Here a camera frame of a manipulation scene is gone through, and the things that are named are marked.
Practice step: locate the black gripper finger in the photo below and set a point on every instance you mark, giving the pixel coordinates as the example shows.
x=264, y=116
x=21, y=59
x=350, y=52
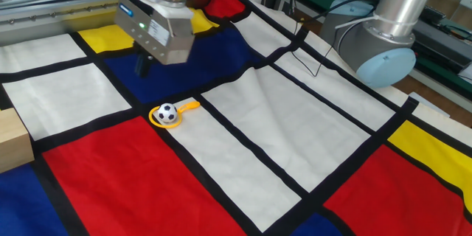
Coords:
x=148, y=67
x=139, y=64

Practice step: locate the silver Schunk gripper body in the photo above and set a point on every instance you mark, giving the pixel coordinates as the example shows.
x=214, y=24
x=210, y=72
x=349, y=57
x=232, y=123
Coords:
x=155, y=33

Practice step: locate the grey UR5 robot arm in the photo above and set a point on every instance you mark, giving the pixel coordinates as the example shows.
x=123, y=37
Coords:
x=383, y=44

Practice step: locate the small black white soccer ball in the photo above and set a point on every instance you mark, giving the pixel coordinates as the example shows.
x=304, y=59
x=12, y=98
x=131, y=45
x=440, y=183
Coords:
x=167, y=113

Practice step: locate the Mondrian pattern colour cloth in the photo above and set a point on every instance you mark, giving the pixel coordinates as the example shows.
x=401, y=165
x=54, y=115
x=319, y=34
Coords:
x=258, y=136

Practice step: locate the large wooden cube block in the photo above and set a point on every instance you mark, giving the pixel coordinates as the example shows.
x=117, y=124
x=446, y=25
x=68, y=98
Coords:
x=13, y=140

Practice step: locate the aluminium table edge rail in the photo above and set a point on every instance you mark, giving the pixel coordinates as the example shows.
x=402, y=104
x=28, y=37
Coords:
x=55, y=20

